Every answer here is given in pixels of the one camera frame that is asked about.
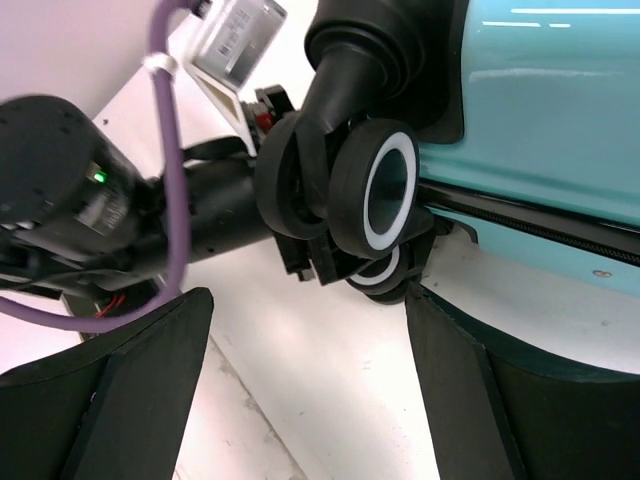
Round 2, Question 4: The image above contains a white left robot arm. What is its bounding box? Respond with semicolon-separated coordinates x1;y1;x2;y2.
1;95;271;317

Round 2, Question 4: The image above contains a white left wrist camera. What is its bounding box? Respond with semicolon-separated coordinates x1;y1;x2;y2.
181;0;287;156

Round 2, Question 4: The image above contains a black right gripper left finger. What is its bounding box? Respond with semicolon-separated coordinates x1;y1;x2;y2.
1;288;214;479

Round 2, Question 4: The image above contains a pink teal kids suitcase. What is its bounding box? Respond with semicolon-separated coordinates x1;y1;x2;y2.
254;0;640;381

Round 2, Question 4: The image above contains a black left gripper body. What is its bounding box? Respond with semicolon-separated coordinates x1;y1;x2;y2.
139;136;271;265

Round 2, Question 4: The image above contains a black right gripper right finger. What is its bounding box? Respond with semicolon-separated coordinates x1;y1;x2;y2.
405;284;639;479

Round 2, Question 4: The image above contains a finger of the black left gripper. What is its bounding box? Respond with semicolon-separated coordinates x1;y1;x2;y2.
277;233;360;286

